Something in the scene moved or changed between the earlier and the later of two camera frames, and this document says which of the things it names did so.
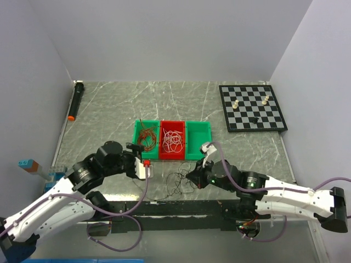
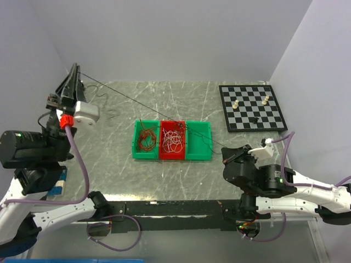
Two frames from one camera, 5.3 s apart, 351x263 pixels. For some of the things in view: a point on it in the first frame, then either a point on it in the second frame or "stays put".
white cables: (172, 141) stays put
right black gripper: (197, 176) -> (232, 153)
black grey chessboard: (252, 108) stays put
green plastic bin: (197, 133) stays put
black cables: (177, 183) -> (193, 131)
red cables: (147, 137) stays put
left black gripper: (136, 152) -> (66, 89)
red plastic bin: (171, 140) stays put
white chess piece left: (235, 106) stays put
